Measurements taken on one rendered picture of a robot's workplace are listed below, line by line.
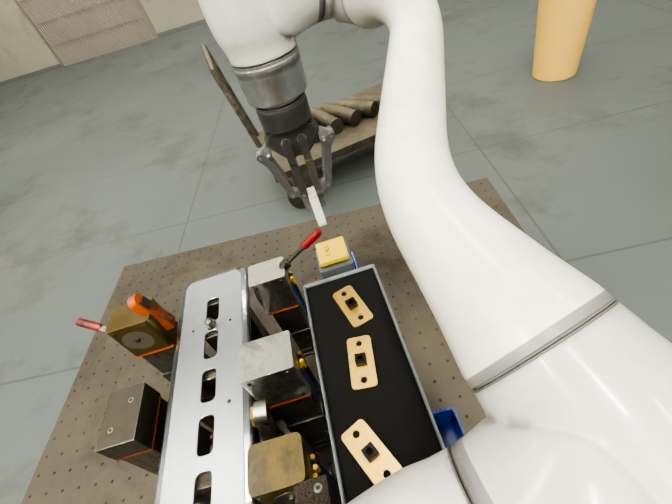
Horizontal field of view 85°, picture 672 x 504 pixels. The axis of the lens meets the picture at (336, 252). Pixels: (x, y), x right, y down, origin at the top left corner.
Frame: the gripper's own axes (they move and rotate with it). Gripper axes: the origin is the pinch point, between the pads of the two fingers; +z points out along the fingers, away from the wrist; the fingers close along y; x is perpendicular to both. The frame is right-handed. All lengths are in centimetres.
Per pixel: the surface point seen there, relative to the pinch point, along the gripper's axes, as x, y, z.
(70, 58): -1012, 484, 115
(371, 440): 36.6, 1.7, 11.0
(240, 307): -6.7, 26.2, 27.2
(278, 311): -6.6, 18.4, 33.0
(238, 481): 31.4, 26.9, 27.3
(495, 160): -158, -127, 127
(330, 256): 1.8, 0.6, 11.2
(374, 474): 40.4, 2.4, 11.0
